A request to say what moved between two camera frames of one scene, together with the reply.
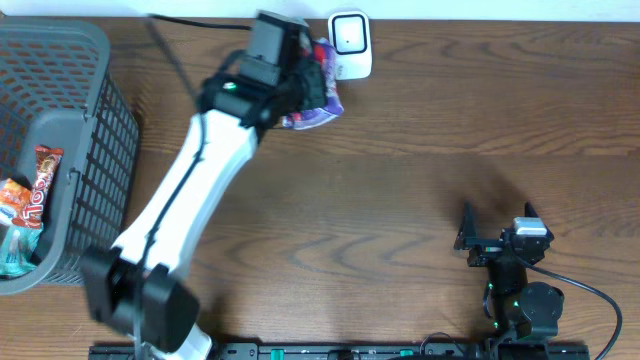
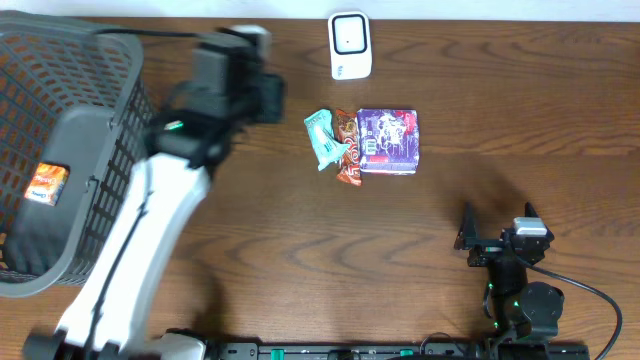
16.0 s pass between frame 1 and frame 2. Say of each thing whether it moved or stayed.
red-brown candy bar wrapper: moved
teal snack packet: moved
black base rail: stayed
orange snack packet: moved
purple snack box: moved
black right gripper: stayed
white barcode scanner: stayed
